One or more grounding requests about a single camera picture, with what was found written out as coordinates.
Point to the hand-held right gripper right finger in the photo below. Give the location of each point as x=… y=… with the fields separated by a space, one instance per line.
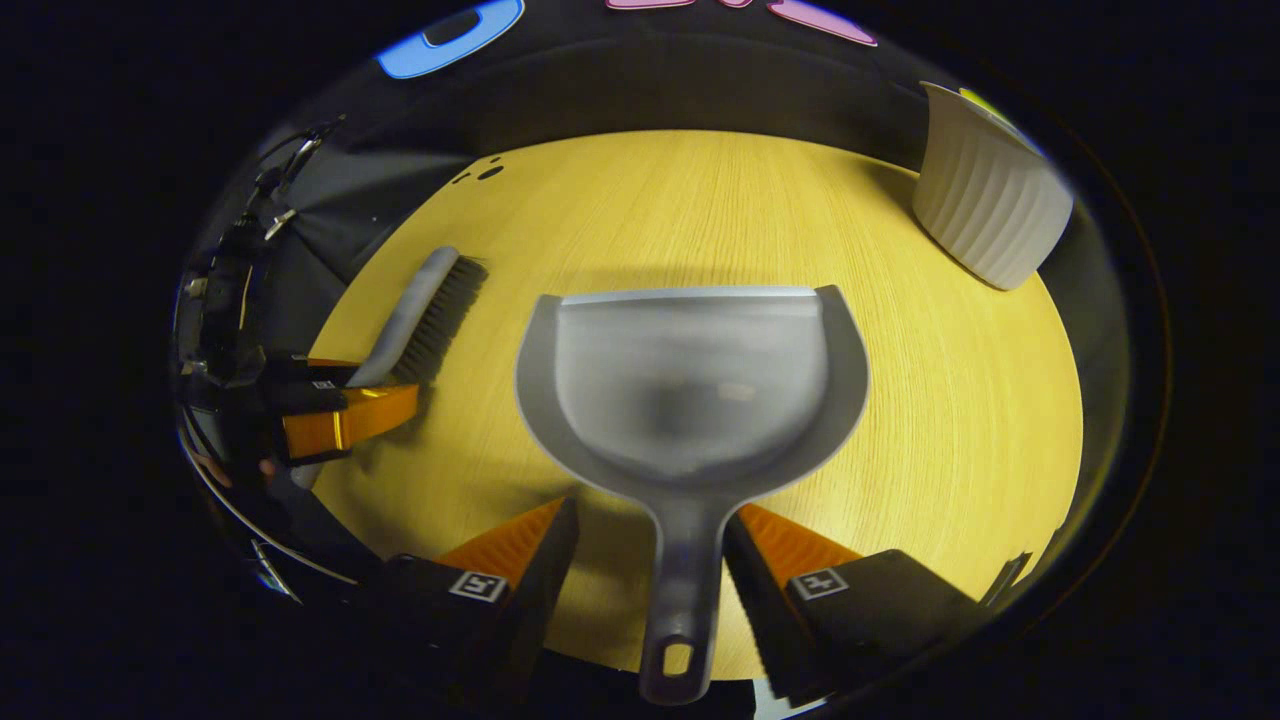
x=765 y=610

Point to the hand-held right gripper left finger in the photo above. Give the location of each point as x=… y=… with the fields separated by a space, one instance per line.
x=540 y=590

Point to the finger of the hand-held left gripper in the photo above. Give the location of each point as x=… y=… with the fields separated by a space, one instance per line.
x=300 y=392
x=340 y=425

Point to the small grey broom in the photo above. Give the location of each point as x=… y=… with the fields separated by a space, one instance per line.
x=415 y=300

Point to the small grey dustpan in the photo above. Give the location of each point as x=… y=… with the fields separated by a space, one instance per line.
x=690 y=380

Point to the grey ribbed garbage bin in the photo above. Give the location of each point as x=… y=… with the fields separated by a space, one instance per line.
x=990 y=210

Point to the small white tag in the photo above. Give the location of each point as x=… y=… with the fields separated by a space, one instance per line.
x=280 y=223

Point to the black desk edge clamp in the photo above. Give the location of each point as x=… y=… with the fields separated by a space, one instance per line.
x=1006 y=578

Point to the black backdrop cloth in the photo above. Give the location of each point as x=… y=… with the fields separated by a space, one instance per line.
x=680 y=90

